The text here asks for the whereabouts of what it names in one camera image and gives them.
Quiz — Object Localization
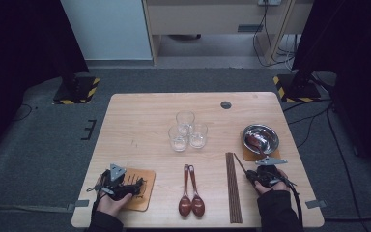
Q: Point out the black floor cable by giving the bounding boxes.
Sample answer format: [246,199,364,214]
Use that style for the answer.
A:
[288,107,331,149]
[326,107,370,232]
[14,103,34,122]
[282,99,332,113]

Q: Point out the black stand yellow striped base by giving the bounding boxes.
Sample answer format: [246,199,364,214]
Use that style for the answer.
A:
[52,72,100,105]
[272,72,323,103]

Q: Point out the white cabinet panel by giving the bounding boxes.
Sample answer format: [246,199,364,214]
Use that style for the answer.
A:
[60,0,153,61]

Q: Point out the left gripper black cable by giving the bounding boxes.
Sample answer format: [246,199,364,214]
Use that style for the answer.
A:
[91,189,109,214]

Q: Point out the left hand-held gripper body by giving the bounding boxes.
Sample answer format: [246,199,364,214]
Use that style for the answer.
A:
[86,163,128,200]

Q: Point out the stainless steel bowl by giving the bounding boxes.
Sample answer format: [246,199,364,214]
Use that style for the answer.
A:
[241,124,280,156]

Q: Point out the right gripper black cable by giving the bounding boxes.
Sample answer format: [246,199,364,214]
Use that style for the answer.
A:
[279,178,304,226]

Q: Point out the dark curtain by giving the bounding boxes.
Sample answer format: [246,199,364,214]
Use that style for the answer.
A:
[0,0,90,162]
[291,0,371,182]

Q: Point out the black floor tape mark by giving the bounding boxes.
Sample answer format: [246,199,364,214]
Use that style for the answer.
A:
[80,119,98,141]

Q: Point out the white power strip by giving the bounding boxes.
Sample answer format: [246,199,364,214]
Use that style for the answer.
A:
[258,0,283,7]

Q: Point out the black hanging power cable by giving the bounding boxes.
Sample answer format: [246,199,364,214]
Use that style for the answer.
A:
[252,3,296,69]

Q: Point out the person's right hand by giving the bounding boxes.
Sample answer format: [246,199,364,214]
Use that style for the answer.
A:
[254,170,292,196]

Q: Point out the reddish brown wooden spoon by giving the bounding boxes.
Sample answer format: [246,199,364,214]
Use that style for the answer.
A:
[244,133,267,157]
[187,164,206,218]
[178,163,193,218]

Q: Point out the light wooden desk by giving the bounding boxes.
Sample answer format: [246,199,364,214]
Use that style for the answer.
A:
[142,0,313,66]

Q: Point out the white cables bundle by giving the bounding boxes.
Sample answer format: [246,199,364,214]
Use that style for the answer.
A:
[276,33,299,71]

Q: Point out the grey desk label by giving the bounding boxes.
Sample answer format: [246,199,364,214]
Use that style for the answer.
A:
[237,23,265,33]

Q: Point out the grey tape piece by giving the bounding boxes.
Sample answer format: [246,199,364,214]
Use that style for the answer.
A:
[67,199,91,212]
[304,199,328,210]

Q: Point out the row of dark chopsticks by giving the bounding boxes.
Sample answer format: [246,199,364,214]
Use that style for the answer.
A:
[225,152,243,224]

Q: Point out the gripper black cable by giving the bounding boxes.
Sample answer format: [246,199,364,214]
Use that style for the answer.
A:
[91,189,109,214]
[279,178,304,226]

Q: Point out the person's left hand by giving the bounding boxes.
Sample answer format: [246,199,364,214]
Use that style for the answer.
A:
[96,172,133,217]

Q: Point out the clear drinking glass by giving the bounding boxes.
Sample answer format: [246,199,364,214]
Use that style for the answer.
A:
[168,124,190,153]
[188,122,209,149]
[175,110,196,133]

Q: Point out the wooden coaster with cutouts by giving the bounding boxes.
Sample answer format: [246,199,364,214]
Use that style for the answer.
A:
[119,167,157,213]
[241,146,281,162]

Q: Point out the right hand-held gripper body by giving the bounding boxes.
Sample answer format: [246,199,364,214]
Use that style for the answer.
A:
[255,157,288,188]

